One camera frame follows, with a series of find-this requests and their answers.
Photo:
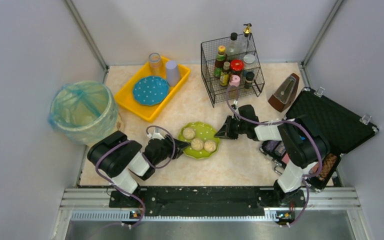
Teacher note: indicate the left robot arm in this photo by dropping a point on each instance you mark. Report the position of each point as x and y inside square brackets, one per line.
[119, 158]

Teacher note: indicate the yellow cap sauce bottle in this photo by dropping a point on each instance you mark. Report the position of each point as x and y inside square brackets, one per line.
[219, 61]

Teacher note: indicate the blue dotted plate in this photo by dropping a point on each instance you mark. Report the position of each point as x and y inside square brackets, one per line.
[150, 90]

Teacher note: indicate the pink lid spice jar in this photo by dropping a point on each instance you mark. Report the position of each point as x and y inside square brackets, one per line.
[235, 80]

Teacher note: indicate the white steamed bun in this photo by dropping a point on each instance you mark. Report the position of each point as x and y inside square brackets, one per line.
[197, 144]
[189, 133]
[210, 146]

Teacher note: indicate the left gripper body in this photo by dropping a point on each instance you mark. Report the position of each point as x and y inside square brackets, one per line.
[171, 147]

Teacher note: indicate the small black lid jar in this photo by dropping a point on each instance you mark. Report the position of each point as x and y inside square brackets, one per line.
[249, 79]

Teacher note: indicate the blue transparent cup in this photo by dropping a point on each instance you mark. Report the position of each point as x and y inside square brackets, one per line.
[154, 58]

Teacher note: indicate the brown metronome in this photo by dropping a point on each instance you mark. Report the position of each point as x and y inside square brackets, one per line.
[285, 94]

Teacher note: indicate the purple plastic cup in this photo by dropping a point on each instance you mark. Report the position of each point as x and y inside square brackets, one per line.
[172, 73]

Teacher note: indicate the green dotted plate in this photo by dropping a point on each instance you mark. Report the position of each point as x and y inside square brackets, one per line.
[204, 131]

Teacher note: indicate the trash bin with green bag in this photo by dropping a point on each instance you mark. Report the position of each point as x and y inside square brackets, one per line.
[86, 112]

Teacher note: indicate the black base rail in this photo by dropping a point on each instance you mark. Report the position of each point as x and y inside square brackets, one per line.
[202, 203]

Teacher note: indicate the black poker chip case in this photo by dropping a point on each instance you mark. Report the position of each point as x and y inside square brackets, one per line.
[344, 130]

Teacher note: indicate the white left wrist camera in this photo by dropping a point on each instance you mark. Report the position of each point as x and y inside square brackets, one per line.
[156, 134]

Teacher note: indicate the pink transparent cup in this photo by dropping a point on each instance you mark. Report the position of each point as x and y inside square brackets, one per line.
[157, 69]

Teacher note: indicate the yellow plastic tray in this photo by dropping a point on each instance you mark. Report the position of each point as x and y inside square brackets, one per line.
[124, 97]

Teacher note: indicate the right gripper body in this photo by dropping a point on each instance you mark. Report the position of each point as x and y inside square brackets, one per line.
[233, 126]

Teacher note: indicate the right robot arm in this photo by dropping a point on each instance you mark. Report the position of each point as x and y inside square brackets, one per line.
[304, 144]

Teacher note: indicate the small yellow oil bottle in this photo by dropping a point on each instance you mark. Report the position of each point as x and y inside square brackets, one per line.
[225, 74]

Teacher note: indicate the red lid sauce jar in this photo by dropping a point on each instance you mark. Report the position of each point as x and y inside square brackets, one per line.
[237, 67]

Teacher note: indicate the silver lid white can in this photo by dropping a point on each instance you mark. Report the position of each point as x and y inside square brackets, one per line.
[249, 61]

